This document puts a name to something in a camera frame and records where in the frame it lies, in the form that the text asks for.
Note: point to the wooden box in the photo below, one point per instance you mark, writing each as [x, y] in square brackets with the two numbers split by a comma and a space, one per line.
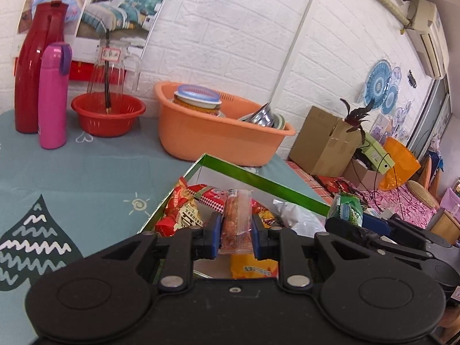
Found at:
[447, 226]

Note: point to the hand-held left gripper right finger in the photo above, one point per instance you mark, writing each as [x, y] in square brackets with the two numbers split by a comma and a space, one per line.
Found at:
[256, 237]

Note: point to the steel bowl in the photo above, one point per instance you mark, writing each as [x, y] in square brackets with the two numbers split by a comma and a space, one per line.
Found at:
[257, 116]

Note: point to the dark stick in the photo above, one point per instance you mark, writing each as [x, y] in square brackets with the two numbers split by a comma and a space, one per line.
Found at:
[107, 86]

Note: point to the small cardboard box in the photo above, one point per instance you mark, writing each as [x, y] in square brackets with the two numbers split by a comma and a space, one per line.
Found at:
[363, 176]

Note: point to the teal printed tablecloth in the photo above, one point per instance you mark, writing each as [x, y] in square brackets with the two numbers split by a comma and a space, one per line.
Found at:
[90, 172]

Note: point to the pink thermos bottle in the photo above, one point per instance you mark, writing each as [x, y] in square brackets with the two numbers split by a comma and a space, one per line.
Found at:
[52, 107]

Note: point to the blue paper fan decorations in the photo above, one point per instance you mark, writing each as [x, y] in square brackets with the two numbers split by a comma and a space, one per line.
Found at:
[379, 82]

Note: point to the red plastic basket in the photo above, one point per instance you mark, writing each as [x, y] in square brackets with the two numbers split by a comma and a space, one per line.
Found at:
[104, 118]

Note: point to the red box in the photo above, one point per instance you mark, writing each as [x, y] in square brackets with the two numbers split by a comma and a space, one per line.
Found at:
[81, 70]

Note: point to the red thermos jug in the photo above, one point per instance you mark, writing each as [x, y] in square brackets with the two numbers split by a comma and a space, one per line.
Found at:
[30, 79]

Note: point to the white air conditioner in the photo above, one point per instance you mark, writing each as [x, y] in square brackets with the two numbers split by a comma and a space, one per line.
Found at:
[429, 32]

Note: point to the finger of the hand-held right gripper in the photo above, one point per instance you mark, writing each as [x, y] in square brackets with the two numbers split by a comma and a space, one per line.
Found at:
[375, 222]
[345, 230]

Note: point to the pale green bowl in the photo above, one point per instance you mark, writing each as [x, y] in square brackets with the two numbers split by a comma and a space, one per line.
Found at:
[279, 121]

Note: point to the orange plastic basin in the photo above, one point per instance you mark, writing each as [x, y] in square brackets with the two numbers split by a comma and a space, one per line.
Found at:
[215, 140]

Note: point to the bedding wall poster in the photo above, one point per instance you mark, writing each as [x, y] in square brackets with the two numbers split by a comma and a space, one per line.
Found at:
[118, 3]

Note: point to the blue lid container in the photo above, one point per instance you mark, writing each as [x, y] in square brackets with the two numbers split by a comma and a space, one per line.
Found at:
[196, 99]

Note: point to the glass pitcher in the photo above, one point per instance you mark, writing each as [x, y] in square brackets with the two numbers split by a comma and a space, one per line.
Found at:
[118, 68]

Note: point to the red patterned packet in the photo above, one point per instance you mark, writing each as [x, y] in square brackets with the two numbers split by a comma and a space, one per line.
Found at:
[332, 187]

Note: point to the green snack packet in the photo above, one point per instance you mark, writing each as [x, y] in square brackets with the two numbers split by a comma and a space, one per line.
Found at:
[346, 208]

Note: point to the red yellow snack packet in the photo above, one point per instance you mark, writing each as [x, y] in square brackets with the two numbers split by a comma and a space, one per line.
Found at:
[264, 215]

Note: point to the pink floral blanket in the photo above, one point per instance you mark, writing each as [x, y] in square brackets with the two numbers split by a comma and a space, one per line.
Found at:
[406, 205]

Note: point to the orange bag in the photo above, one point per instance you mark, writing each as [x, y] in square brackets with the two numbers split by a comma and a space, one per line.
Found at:
[400, 161]

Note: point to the red orange crinkled snack packet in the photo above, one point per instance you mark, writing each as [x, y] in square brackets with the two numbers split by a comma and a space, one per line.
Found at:
[178, 208]

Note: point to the clear sausage snack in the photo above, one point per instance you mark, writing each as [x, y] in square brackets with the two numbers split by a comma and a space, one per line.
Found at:
[235, 222]

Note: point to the white grey snack packet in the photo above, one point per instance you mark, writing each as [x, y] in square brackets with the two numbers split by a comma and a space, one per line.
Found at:
[302, 219]

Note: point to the purple leaf plant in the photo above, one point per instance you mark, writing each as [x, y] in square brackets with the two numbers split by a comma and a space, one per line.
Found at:
[355, 116]

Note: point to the woven round cushion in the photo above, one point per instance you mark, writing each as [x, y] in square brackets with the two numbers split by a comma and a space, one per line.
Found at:
[424, 194]

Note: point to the small green box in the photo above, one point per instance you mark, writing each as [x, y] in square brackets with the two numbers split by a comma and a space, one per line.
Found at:
[379, 154]

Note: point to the red striped snack packet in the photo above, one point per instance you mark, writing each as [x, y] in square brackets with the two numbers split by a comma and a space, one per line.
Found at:
[212, 196]

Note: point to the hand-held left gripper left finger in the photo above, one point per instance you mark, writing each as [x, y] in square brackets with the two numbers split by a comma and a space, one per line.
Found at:
[216, 235]

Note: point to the green cardboard box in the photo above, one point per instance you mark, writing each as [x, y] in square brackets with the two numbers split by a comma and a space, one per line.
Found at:
[251, 178]

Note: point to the large cardboard box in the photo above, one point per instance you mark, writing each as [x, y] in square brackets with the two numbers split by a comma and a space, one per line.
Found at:
[320, 143]

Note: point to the red checked cloth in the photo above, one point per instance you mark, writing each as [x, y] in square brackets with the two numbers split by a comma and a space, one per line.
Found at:
[309, 179]

